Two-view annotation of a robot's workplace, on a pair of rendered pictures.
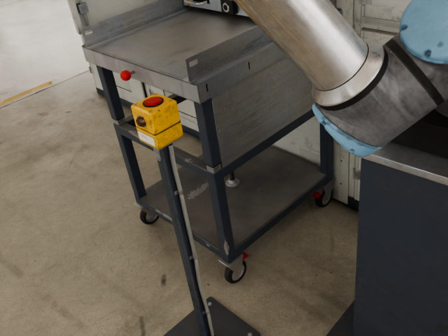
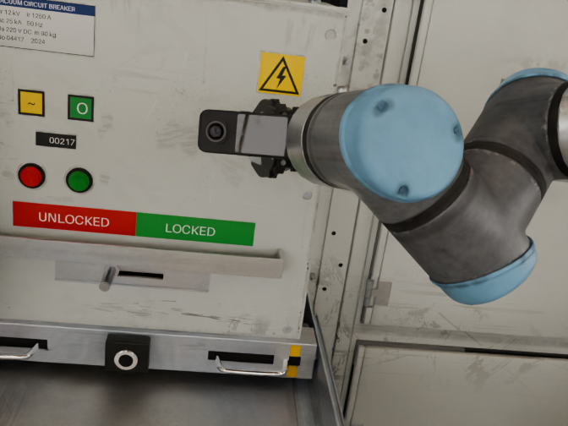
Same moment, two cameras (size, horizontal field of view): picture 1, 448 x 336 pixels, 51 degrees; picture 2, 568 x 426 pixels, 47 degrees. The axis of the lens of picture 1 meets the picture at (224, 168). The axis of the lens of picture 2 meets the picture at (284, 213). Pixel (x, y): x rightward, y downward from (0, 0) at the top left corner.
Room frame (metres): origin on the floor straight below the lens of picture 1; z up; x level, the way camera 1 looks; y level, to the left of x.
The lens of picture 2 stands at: (1.11, 0.45, 1.42)
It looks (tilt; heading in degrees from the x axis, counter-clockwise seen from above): 20 degrees down; 303
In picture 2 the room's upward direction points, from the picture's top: 8 degrees clockwise
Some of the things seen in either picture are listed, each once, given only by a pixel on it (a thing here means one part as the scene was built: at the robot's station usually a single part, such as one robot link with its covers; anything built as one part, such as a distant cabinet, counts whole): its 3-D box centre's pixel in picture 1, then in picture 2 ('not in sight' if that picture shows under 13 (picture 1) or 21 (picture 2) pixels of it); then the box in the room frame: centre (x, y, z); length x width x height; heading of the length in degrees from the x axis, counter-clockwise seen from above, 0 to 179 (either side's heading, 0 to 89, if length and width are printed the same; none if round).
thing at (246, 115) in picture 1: (224, 125); not in sight; (1.63, -0.03, 0.46); 0.64 x 0.58 x 0.66; 129
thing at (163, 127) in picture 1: (157, 121); not in sight; (1.00, 0.14, 0.85); 0.08 x 0.08 x 0.10; 39
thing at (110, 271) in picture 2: not in sight; (108, 270); (1.72, -0.08, 1.02); 0.06 x 0.02 x 0.04; 129
